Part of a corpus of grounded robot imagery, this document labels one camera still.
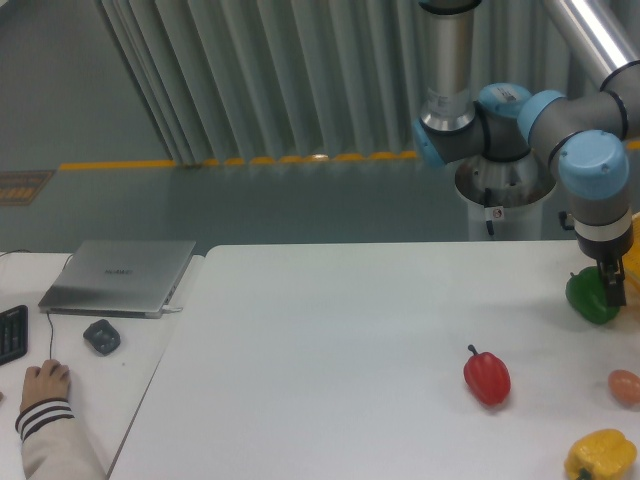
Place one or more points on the yellow plastic basket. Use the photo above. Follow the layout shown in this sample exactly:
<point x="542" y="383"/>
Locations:
<point x="631" y="259"/>

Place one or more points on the silver closed laptop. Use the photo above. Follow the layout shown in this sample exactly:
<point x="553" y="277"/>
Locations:
<point x="134" y="279"/>

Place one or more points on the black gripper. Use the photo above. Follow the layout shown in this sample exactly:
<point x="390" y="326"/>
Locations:
<point x="608" y="256"/>

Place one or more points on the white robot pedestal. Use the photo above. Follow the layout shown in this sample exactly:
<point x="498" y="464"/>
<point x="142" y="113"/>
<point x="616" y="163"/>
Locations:
<point x="504" y="200"/>

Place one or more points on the white usb adapter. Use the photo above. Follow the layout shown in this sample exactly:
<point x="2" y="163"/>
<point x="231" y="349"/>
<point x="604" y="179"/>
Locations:
<point x="169" y="309"/>

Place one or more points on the green bell pepper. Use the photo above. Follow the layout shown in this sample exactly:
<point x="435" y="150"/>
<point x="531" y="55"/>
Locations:
<point x="586" y="295"/>

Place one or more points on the person's right hand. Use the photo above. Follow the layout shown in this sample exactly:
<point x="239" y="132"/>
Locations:
<point x="49" y="381"/>

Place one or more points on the black keyboard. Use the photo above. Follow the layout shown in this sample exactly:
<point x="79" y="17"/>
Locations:
<point x="13" y="334"/>

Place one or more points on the cream striped sleeve forearm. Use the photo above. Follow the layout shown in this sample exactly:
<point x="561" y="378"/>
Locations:
<point x="54" y="443"/>

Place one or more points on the brown egg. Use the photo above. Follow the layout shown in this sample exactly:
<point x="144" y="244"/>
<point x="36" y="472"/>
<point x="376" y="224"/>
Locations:
<point x="624" y="386"/>

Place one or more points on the small black holder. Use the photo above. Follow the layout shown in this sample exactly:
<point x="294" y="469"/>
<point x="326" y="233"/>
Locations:
<point x="102" y="337"/>

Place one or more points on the yellow bell pepper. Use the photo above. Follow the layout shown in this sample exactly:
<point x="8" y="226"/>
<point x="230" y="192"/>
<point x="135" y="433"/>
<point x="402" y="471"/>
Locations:
<point x="604" y="454"/>

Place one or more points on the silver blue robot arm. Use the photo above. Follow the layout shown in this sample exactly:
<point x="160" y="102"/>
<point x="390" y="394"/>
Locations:
<point x="580" y="142"/>

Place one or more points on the red bell pepper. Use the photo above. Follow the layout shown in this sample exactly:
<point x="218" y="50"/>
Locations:
<point x="487" y="377"/>

